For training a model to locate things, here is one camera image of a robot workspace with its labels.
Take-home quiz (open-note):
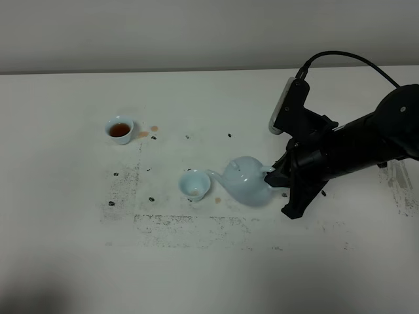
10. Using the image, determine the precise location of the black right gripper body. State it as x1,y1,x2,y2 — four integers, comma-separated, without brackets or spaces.
285,120,340,183

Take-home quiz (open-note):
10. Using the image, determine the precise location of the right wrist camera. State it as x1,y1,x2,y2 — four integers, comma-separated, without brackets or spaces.
268,77,338,142

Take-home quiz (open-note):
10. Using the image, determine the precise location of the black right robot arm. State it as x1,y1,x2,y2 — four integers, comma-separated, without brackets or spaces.
264,79,418,219

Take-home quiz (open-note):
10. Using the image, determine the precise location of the near light blue teacup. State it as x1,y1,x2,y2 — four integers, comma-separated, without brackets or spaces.
178,169,211,201

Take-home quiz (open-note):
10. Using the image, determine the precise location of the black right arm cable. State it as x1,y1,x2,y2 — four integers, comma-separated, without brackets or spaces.
295,50,401,88

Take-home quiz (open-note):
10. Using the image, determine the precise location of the far light blue teacup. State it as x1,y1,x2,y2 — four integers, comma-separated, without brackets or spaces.
105,116,134,145

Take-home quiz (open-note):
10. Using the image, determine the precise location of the light blue porcelain teapot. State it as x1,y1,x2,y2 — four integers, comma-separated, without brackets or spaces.
206,156,275,207

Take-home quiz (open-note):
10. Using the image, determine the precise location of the light blue teacup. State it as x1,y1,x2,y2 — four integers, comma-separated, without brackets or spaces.
105,116,134,145
178,169,211,201

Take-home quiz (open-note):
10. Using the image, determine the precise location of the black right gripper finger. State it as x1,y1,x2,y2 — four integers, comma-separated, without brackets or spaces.
264,150,295,189
281,166,327,219

